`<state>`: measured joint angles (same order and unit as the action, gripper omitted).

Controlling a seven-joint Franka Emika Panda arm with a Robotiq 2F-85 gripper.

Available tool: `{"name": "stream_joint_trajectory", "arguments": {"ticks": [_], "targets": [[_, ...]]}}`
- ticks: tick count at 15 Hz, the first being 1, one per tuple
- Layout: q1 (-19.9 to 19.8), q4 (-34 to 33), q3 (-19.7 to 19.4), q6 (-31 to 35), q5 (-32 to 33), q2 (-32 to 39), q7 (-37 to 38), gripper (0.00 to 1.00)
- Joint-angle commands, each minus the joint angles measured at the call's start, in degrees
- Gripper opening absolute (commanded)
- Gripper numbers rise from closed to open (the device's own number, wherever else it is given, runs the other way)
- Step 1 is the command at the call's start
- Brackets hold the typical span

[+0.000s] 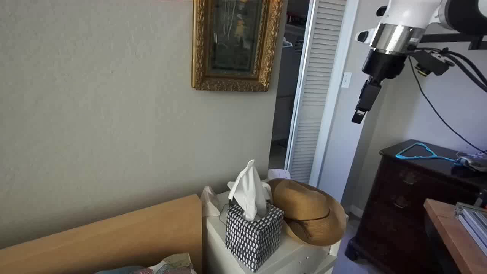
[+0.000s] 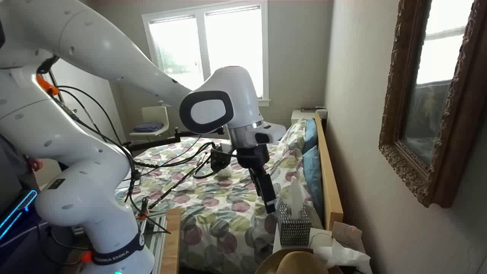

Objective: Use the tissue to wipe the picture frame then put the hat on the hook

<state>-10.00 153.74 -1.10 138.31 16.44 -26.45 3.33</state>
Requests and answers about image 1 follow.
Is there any blue cord loop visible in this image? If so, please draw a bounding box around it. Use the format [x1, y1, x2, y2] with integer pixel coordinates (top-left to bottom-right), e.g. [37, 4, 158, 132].
[394, 142, 461, 165]

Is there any white tissue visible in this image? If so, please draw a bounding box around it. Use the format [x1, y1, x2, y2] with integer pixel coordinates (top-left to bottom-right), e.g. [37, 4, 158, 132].
[227, 159, 273, 223]

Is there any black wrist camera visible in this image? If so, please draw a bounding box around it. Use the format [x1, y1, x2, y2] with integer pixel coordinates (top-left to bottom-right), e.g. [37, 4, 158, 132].
[408, 48, 457, 80]

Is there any white nightstand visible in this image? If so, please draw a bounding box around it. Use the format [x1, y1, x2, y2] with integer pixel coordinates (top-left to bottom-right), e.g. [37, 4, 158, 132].
[203, 189, 343, 274]

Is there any tan brimmed hat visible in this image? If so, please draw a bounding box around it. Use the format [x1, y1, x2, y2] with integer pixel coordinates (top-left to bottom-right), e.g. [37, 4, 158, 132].
[266, 179, 350, 249]

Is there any brown wooden desk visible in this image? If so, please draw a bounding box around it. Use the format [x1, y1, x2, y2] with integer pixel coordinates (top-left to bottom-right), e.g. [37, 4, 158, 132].
[423, 197, 487, 274]

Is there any white louvered closet door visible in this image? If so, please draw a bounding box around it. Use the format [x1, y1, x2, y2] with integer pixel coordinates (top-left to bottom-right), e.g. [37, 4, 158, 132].
[283, 0, 359, 189]

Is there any black white patterned tissue box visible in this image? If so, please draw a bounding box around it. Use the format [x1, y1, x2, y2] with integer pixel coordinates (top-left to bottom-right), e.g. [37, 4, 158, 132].
[224, 202, 286, 273]

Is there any floral bedspread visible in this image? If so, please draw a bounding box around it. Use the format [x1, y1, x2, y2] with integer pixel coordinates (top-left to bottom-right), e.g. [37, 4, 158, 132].
[96, 252, 196, 274]

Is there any light wooden headboard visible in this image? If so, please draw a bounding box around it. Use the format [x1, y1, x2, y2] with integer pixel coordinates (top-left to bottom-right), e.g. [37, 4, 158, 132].
[0, 194, 204, 274]

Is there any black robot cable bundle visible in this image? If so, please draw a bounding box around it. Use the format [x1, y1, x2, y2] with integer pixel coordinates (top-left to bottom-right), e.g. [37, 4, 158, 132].
[440, 46, 487, 95]

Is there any small grey gadget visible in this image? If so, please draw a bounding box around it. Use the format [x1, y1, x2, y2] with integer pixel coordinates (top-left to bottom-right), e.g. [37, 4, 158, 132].
[455, 151, 487, 176]

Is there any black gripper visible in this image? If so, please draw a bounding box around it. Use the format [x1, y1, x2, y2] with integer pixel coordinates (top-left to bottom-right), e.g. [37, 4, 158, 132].
[350, 48, 408, 126]

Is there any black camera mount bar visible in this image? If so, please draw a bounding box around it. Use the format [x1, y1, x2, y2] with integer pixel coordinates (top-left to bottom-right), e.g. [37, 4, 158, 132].
[419, 31, 487, 52]

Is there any dark wooden dresser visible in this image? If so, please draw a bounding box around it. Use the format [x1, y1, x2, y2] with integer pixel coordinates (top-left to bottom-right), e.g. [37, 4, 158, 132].
[346, 139, 487, 274]

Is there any ornate gold picture frame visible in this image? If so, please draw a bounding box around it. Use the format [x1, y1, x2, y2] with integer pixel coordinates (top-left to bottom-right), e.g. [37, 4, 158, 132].
[190, 0, 285, 94]

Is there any thin black hanging cable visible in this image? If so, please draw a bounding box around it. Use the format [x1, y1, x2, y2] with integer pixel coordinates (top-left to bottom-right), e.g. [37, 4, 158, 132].
[407, 54, 487, 156]

